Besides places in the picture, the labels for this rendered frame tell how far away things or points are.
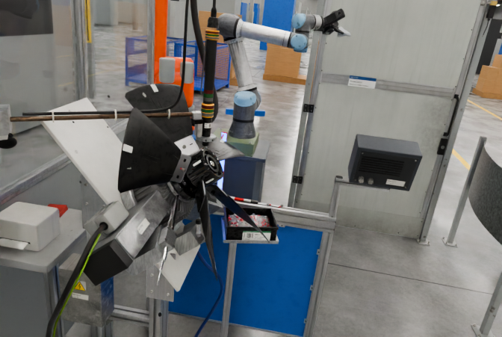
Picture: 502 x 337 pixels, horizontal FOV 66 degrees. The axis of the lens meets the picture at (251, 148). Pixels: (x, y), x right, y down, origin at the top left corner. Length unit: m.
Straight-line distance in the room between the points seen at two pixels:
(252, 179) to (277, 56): 8.61
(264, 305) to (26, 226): 1.21
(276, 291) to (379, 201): 1.63
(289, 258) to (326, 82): 1.58
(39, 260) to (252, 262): 0.97
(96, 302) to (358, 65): 2.39
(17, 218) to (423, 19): 2.74
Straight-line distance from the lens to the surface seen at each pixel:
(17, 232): 1.54
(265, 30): 1.98
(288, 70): 10.53
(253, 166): 2.00
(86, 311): 1.54
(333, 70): 3.07
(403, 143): 1.73
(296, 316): 2.17
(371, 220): 3.51
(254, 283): 2.06
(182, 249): 1.39
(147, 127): 1.09
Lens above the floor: 1.71
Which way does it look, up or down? 20 degrees down
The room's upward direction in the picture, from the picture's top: 6 degrees clockwise
